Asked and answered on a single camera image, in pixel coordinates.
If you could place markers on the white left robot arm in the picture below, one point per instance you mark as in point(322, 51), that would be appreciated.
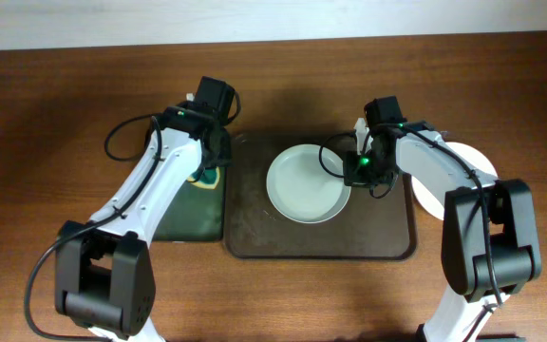
point(104, 280)

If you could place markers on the light blue plate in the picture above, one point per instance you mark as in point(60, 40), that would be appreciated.
point(303, 184)

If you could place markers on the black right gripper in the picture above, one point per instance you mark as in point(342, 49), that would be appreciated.
point(354, 179)

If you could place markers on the green and yellow sponge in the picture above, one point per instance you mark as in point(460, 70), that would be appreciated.
point(205, 178)

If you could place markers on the black water tray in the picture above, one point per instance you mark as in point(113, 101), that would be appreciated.
point(188, 213)

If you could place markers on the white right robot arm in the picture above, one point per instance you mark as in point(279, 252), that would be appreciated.
point(490, 247)

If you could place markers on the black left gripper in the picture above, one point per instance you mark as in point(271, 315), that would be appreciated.
point(226, 157)

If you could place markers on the brown serving tray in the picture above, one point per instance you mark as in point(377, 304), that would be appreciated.
point(367, 228)

